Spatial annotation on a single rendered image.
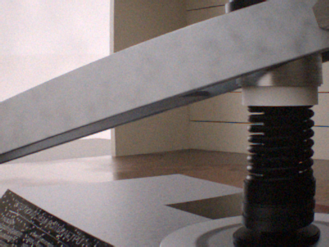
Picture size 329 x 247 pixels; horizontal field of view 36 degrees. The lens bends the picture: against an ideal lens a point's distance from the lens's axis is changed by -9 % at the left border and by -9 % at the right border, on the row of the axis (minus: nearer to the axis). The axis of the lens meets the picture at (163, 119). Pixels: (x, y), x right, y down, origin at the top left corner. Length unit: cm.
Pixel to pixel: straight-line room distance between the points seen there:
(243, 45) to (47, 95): 18
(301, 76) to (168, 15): 909
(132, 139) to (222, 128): 151
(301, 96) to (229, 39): 8
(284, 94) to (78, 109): 17
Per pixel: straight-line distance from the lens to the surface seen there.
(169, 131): 940
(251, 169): 45
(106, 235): 61
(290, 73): 42
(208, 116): 933
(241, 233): 47
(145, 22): 915
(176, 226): 65
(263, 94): 43
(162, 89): 42
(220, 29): 41
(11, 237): 78
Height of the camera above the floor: 103
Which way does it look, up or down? 3 degrees down
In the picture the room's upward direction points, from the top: 1 degrees counter-clockwise
